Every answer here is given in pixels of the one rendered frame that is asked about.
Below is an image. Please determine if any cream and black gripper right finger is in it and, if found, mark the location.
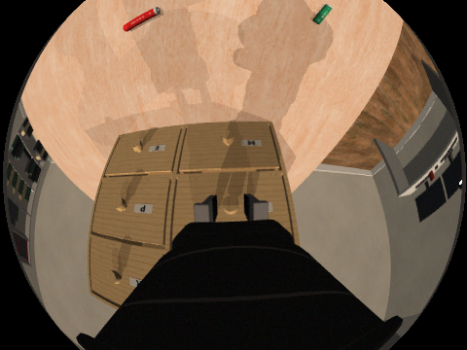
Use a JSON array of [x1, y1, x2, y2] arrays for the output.
[[244, 193, 269, 221]]

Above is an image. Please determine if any small wooden chest of drawers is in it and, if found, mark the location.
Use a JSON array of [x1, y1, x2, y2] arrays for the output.
[[88, 122, 301, 310]]

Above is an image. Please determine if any brown wooden drawer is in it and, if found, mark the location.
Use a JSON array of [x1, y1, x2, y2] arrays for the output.
[[90, 238, 164, 305], [105, 127, 182, 177], [172, 174, 292, 241], [92, 178, 171, 250], [179, 123, 279, 174]]

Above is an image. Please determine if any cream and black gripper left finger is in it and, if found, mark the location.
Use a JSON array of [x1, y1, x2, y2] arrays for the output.
[[194, 195, 218, 222]]

